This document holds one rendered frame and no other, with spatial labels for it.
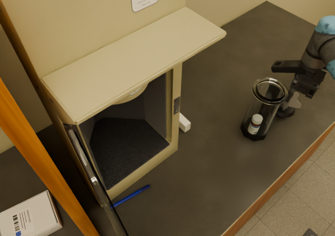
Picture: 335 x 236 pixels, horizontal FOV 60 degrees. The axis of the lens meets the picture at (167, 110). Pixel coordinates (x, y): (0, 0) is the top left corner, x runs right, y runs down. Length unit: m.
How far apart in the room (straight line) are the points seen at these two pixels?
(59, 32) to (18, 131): 0.16
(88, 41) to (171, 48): 0.14
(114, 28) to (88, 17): 0.06
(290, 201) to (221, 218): 1.21
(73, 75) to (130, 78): 0.09
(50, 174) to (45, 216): 0.45
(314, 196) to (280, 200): 0.23
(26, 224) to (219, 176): 0.61
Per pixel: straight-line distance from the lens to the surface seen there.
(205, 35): 0.55
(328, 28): 0.94
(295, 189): 2.18
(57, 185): 0.57
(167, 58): 0.50
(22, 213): 1.01
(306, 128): 1.22
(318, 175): 2.29
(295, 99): 1.11
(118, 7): 0.52
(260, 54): 1.45
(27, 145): 0.46
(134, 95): 0.69
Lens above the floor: 1.84
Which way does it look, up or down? 51 degrees down
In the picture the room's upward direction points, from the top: straight up
